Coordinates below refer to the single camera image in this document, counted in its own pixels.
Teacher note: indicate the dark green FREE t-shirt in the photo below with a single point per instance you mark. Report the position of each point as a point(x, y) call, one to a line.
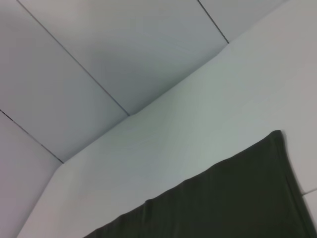
point(235, 198)

